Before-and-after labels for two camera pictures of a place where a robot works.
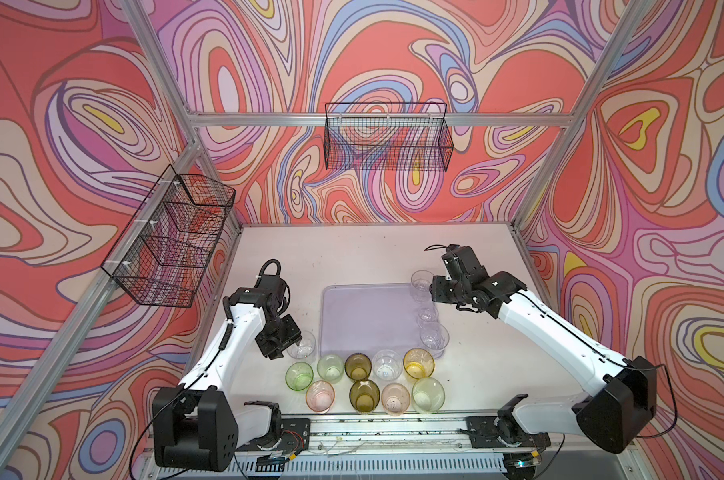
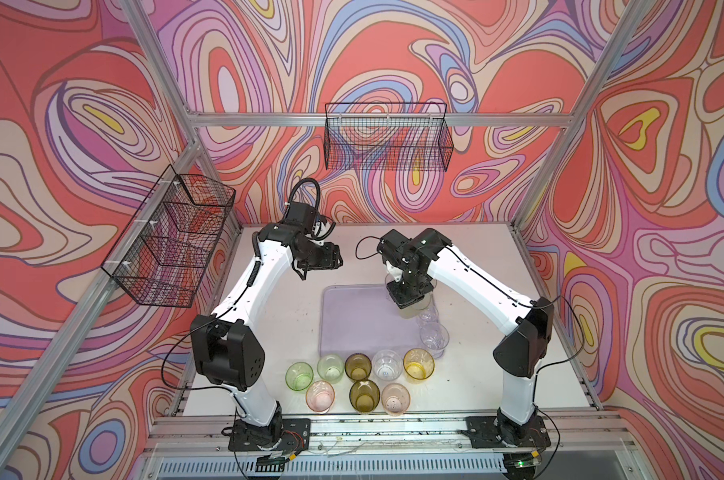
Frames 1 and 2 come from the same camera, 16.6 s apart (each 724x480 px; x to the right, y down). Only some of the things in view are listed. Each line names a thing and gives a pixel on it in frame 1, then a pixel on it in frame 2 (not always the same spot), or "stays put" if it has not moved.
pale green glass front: [428, 394] to [417, 307]
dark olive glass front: [364, 395] stays put
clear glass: [435, 337] stays put
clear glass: [305, 347] to [389, 278]
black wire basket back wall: [387, 137] stays put
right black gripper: [436, 289] to [403, 300]
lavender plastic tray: [364, 318] stays put
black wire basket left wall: [163, 253] stays put
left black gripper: [274, 350] to [329, 260]
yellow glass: [418, 363] stays put
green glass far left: [299, 376] stays put
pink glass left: [320, 396] stays put
